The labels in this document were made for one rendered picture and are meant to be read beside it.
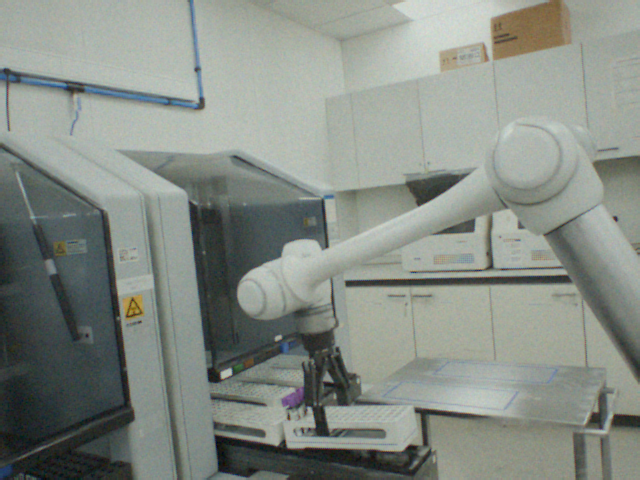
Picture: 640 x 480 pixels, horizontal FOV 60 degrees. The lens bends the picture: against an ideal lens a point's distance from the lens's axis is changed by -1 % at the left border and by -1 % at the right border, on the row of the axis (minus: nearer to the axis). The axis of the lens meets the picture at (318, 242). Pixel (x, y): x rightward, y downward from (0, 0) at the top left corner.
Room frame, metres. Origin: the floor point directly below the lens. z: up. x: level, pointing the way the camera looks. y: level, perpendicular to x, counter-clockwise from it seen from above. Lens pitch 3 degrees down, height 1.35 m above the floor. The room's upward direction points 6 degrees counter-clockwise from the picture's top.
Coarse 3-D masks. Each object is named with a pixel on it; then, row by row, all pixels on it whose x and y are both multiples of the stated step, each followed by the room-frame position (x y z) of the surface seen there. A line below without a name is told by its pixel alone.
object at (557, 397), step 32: (384, 384) 1.65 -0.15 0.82; (416, 384) 1.62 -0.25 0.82; (448, 384) 1.59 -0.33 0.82; (480, 384) 1.56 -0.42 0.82; (512, 384) 1.53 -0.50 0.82; (544, 384) 1.50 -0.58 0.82; (576, 384) 1.47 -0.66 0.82; (448, 416) 1.39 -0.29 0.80; (480, 416) 1.34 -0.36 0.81; (512, 416) 1.30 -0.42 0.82; (544, 416) 1.28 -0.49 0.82; (576, 416) 1.26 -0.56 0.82; (608, 416) 1.33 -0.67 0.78; (576, 448) 1.22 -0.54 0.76; (608, 448) 1.57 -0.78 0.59
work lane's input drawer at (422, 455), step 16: (224, 448) 1.35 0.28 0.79; (240, 448) 1.32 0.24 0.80; (256, 448) 1.31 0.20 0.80; (272, 448) 1.28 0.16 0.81; (288, 448) 1.26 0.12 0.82; (304, 448) 1.28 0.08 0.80; (320, 448) 1.27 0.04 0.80; (336, 448) 1.26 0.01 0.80; (416, 448) 1.20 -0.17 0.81; (240, 464) 1.32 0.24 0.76; (256, 464) 1.30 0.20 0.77; (272, 464) 1.27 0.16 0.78; (288, 464) 1.25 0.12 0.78; (304, 464) 1.22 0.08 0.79; (320, 464) 1.20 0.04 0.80; (336, 464) 1.18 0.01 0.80; (352, 464) 1.17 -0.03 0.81; (368, 464) 1.15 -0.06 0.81; (384, 464) 1.13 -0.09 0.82; (400, 464) 1.15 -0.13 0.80; (416, 464) 1.12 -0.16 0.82; (432, 464) 1.17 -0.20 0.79
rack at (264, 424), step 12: (216, 408) 1.45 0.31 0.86; (228, 408) 1.44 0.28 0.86; (240, 408) 1.43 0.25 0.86; (252, 408) 1.42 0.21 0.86; (264, 408) 1.41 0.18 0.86; (216, 420) 1.38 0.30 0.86; (228, 420) 1.36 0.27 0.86; (240, 420) 1.34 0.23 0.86; (252, 420) 1.34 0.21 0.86; (264, 420) 1.32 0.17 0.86; (276, 420) 1.33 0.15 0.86; (216, 432) 1.38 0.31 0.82; (228, 432) 1.36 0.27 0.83; (240, 432) 1.41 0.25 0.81; (252, 432) 1.40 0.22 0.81; (264, 432) 1.39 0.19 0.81; (276, 432) 1.29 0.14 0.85; (276, 444) 1.29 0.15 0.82
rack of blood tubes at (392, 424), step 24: (336, 408) 1.30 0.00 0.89; (360, 408) 1.27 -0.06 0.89; (384, 408) 1.23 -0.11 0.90; (408, 408) 1.19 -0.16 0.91; (288, 432) 1.26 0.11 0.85; (312, 432) 1.28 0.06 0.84; (336, 432) 1.24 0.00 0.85; (360, 432) 1.26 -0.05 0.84; (384, 432) 1.23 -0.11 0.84; (408, 432) 1.16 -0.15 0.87
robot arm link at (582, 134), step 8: (568, 128) 0.97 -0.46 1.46; (576, 128) 0.97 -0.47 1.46; (584, 128) 0.98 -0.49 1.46; (576, 136) 0.96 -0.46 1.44; (584, 136) 0.96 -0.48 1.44; (592, 136) 0.97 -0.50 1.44; (584, 144) 0.96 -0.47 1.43; (592, 144) 0.97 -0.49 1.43; (592, 152) 0.97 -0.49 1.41; (592, 160) 0.98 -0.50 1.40
